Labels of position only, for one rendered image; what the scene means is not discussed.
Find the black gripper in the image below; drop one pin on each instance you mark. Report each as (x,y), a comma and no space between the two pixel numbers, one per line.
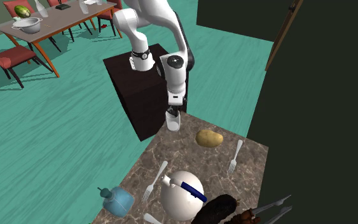
(173,109)

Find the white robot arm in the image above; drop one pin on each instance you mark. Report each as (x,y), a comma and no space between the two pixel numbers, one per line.
(161,18)

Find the dark brown robot stand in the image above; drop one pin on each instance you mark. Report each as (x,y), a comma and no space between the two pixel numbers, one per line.
(141,99)

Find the brown potato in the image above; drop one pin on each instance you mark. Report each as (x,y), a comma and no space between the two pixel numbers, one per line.
(209,138)

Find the white fork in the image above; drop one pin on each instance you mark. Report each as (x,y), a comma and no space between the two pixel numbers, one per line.
(155,181)
(235,158)

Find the blue bottle with teal cap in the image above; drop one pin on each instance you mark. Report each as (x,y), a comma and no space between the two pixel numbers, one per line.
(119,201)

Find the small red object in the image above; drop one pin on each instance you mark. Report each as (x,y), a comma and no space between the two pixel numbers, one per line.
(103,26)

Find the red chair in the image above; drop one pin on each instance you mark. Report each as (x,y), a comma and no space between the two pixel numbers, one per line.
(11,6)
(85,28)
(9,57)
(109,15)

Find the brown lumpy figure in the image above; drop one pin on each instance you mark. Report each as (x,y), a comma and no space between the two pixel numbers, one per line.
(243,218)

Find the brown wooden door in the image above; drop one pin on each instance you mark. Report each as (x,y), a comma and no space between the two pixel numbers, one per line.
(282,34)

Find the silver metal utensil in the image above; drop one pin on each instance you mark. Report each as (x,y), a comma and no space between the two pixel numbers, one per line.
(279,214)
(271,204)

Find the wooden dining table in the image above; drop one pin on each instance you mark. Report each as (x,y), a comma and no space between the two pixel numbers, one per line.
(59,21)

